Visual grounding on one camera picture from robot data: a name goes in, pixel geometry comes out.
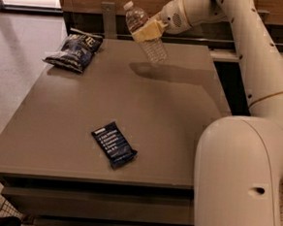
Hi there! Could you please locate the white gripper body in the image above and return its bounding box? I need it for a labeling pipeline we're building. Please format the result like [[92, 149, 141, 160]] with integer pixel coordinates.
[[160, 0, 190, 35]]

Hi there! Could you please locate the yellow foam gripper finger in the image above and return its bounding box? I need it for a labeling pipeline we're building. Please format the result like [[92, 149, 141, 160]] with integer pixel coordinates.
[[132, 13, 168, 43]]

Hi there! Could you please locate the clear plastic water bottle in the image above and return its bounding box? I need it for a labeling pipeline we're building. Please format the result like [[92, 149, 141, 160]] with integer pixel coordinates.
[[124, 1, 168, 65]]

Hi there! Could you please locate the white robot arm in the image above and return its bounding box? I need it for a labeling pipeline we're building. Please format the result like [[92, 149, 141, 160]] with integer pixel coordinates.
[[133, 0, 283, 226]]

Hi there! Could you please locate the dark blue chip bag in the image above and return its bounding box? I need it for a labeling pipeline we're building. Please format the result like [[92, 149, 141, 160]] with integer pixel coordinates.
[[44, 33, 103, 74]]

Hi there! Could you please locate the blue snack bar wrapper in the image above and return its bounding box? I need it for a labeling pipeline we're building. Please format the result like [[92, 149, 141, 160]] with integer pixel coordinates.
[[91, 122, 138, 169]]

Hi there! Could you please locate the grey drawer cabinet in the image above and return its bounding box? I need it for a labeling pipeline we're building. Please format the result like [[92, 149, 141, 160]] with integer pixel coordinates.
[[0, 40, 229, 226]]

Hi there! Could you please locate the horizontal metal rail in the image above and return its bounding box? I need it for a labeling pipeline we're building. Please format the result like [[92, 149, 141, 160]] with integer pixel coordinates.
[[116, 32, 283, 52]]

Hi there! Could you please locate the left metal wall bracket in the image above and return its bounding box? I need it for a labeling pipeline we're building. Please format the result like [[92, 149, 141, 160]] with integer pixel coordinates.
[[101, 1, 117, 39]]

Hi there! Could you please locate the metal wall bracket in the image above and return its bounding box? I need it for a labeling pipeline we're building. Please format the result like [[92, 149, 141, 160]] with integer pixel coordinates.
[[101, 1, 117, 39], [258, 10, 270, 23]]

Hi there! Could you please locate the right metal wall bracket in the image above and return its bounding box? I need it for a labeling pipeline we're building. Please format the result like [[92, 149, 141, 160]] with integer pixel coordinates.
[[258, 10, 270, 23]]

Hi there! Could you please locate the wire basket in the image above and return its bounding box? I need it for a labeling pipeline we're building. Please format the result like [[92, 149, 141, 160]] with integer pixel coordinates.
[[0, 200, 22, 219]]

